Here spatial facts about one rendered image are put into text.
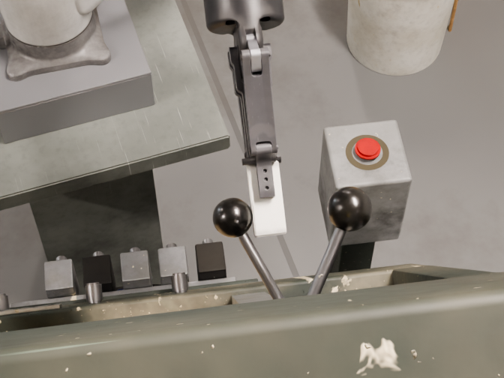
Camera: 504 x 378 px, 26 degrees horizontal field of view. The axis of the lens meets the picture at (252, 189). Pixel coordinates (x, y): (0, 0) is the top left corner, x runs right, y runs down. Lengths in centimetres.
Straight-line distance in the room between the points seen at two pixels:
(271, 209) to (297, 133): 186
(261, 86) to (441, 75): 208
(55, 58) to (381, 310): 156
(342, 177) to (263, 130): 69
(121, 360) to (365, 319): 9
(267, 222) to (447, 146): 190
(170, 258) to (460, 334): 140
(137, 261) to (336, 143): 38
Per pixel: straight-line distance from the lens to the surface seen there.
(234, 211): 101
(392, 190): 171
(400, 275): 158
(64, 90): 192
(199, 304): 160
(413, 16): 284
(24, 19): 187
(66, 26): 188
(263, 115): 100
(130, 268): 179
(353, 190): 91
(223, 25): 103
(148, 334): 40
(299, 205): 276
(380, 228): 180
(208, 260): 179
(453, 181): 284
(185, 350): 40
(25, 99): 192
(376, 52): 297
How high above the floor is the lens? 232
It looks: 56 degrees down
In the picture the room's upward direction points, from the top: straight up
